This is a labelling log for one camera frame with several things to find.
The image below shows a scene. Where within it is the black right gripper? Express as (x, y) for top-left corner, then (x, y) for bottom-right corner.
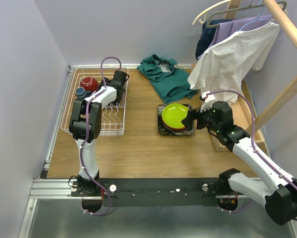
(181, 102), (221, 132)

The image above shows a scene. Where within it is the green round plate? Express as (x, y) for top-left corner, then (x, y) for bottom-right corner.
(162, 103), (189, 129)

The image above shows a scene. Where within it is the orange round plate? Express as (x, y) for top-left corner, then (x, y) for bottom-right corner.
(161, 119), (186, 132)

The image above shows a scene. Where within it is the red bowl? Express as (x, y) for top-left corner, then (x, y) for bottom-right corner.
(79, 76), (99, 92)

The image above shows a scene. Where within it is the black square floral plate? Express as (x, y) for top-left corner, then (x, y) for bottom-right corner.
(157, 104), (195, 136)

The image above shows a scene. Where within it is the blue mug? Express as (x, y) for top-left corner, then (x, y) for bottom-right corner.
(75, 87), (92, 98)

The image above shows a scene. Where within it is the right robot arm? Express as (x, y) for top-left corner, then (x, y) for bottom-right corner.
(181, 101), (297, 225)

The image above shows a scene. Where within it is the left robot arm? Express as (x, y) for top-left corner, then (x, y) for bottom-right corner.
(69, 70), (129, 196)

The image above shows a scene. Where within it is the green hooded garment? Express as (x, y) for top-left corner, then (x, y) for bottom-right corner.
(137, 55), (196, 103)

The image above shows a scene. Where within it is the white t-shirt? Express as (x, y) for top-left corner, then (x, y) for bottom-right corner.
(187, 22), (280, 104)

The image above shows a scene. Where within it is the navy blue garment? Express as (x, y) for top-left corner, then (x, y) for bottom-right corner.
(195, 19), (233, 60)

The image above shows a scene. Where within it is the purple shirt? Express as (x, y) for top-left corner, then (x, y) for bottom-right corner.
(200, 15), (280, 65)

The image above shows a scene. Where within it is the cream clothes hanger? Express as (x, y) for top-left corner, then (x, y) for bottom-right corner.
(191, 0), (232, 25)

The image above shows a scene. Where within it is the light blue clothes hanger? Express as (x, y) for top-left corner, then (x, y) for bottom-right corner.
(238, 0), (265, 31)

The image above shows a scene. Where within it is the grey clothes hanger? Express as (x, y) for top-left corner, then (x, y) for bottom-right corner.
(206, 1), (287, 28)

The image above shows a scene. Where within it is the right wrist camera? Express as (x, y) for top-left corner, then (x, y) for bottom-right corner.
(200, 91), (217, 112)

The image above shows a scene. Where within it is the white wire dish rack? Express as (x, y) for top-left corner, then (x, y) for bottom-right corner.
(60, 67), (128, 136)

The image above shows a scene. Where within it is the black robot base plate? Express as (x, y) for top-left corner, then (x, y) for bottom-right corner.
(71, 177), (240, 208)

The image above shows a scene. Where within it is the aluminium table rail frame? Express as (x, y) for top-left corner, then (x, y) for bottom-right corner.
(18, 63), (288, 238)

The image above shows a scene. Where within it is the wooden clothes rack frame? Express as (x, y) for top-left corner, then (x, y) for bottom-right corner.
(190, 0), (297, 152)

